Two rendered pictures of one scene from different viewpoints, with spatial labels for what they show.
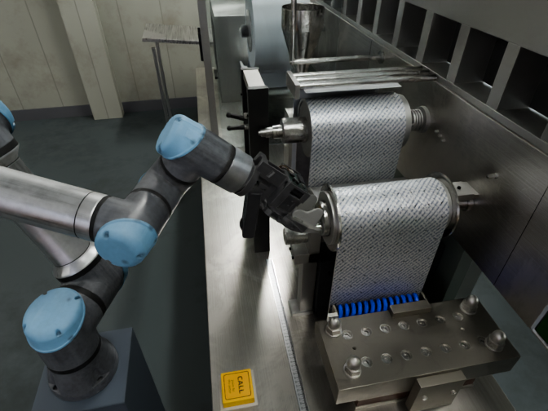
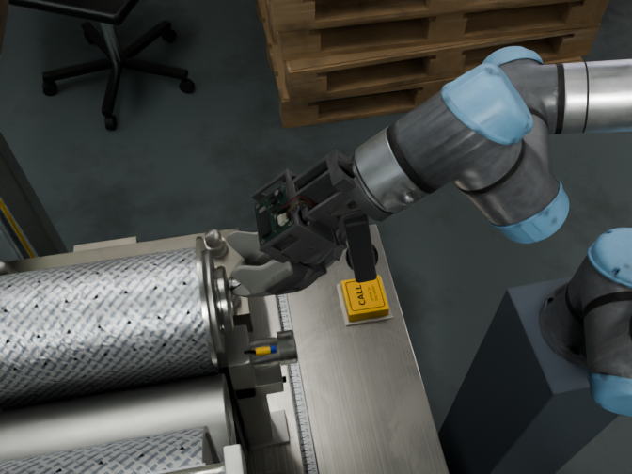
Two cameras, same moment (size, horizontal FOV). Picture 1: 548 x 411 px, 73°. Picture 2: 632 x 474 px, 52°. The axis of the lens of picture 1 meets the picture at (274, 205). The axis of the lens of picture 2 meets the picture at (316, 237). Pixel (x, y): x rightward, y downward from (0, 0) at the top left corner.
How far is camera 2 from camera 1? 97 cm
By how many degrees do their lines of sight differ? 87
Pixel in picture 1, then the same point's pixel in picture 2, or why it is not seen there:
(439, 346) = not seen: hidden behind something
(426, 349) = not seen: hidden behind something
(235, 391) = (366, 286)
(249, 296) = (362, 458)
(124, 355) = (540, 347)
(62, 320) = (612, 241)
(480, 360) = (40, 260)
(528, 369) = not seen: outside the picture
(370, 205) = (134, 259)
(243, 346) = (363, 360)
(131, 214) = (510, 69)
